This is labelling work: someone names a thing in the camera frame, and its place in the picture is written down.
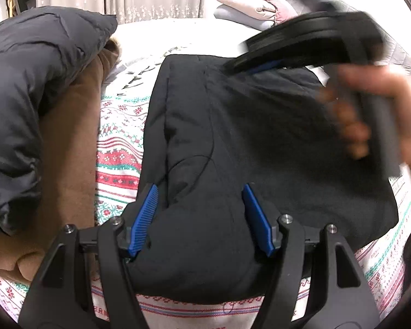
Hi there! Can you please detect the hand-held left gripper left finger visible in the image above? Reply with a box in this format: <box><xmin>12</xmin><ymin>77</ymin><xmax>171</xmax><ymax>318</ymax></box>
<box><xmin>19</xmin><ymin>183</ymin><xmax>159</xmax><ymax>329</ymax></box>

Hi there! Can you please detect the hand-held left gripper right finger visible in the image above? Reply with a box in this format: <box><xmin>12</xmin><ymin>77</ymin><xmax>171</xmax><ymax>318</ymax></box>
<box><xmin>242</xmin><ymin>183</ymin><xmax>381</xmax><ymax>329</ymax></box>

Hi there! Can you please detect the bed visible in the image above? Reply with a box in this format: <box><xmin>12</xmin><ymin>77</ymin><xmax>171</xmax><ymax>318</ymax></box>
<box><xmin>104</xmin><ymin>17</ymin><xmax>326</xmax><ymax>79</ymax></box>

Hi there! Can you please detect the beige cushion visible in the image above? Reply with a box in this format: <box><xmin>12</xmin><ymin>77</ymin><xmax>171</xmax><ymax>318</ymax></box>
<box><xmin>215</xmin><ymin>0</ymin><xmax>272</xmax><ymax>16</ymax></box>

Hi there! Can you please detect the black jacket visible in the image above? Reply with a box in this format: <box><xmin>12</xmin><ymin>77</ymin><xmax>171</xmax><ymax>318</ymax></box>
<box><xmin>128</xmin><ymin>53</ymin><xmax>400</xmax><ymax>306</ymax></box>

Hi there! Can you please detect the blue-grey cushion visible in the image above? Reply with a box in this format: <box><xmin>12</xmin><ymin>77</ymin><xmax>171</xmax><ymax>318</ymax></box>
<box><xmin>213</xmin><ymin>5</ymin><xmax>275</xmax><ymax>30</ymax></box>

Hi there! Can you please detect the pink pillow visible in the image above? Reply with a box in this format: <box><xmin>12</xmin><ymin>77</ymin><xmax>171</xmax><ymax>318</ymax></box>
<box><xmin>250</xmin><ymin>0</ymin><xmax>297</xmax><ymax>25</ymax></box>

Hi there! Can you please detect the patterned woven blanket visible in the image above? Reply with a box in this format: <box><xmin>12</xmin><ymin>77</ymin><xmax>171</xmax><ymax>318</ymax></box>
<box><xmin>0</xmin><ymin>43</ymin><xmax>411</xmax><ymax>327</ymax></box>

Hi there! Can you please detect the brown coat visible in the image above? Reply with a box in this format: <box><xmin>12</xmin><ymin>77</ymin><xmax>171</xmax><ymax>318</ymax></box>
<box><xmin>0</xmin><ymin>36</ymin><xmax>123</xmax><ymax>286</ymax></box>

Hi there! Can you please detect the dark grey puffer jacket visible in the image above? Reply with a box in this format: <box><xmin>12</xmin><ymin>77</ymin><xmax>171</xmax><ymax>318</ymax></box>
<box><xmin>0</xmin><ymin>6</ymin><xmax>119</xmax><ymax>236</ymax></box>

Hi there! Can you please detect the person's right hand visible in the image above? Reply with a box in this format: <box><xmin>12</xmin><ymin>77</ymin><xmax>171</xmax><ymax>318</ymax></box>
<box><xmin>319</xmin><ymin>64</ymin><xmax>411</xmax><ymax>170</ymax></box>

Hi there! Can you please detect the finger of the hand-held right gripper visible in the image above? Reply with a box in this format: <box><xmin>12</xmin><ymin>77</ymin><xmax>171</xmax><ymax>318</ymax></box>
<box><xmin>240</xmin><ymin>10</ymin><xmax>330</xmax><ymax>53</ymax></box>
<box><xmin>225</xmin><ymin>39</ymin><xmax>329</xmax><ymax>76</ymax></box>

